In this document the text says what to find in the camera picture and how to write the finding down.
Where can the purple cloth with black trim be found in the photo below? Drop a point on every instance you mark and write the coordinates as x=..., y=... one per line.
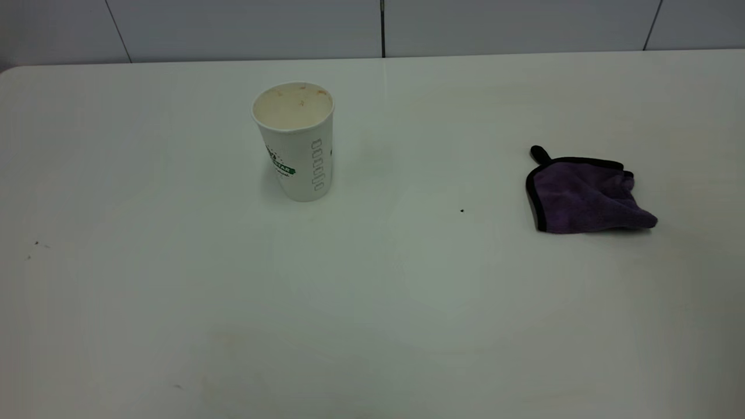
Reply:
x=582, y=198

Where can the white paper coffee cup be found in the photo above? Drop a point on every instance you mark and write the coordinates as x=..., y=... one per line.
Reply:
x=297, y=157

